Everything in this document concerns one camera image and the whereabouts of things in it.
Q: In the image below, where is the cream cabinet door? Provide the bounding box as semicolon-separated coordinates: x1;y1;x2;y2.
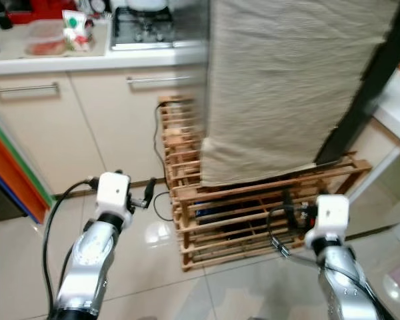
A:
0;72;107;195
70;65;207;182

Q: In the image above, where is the wooden slatted rack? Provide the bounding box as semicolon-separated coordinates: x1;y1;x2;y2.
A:
157;95;373;272

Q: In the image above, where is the green flat board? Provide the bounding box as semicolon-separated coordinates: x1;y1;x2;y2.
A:
0;112;54;202

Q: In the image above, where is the orange flat board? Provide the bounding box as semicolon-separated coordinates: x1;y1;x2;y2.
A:
0;123;51;218

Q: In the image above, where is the blue flat board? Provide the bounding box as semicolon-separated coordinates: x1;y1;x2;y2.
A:
0;163;41;224

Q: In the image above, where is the beige woven cloth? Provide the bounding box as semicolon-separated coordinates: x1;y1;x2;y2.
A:
199;0;400;187

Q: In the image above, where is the white counter table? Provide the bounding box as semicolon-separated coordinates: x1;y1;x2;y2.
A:
347;67;400;241

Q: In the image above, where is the steel gas stove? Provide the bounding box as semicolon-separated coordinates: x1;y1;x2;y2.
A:
110;5;209;51

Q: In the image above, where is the dark flat panel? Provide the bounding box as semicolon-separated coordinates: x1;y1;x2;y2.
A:
315;0;400;165

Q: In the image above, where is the clear plastic food container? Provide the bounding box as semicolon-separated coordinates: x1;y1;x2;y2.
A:
24;19;69;57

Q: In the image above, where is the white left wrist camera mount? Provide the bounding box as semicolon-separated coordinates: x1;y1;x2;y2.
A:
95;172;133;215

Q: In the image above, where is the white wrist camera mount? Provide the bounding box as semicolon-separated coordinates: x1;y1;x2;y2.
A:
95;172;133;215
315;195;351;235

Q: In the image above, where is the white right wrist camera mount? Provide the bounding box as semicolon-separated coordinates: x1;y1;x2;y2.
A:
315;195;351;235

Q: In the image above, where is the black floor cable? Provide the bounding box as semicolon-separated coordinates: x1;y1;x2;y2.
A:
151;100;175;222

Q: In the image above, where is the silver bar cabinet handle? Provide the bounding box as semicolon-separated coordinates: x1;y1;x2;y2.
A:
0;82;60;95
126;75;207;85

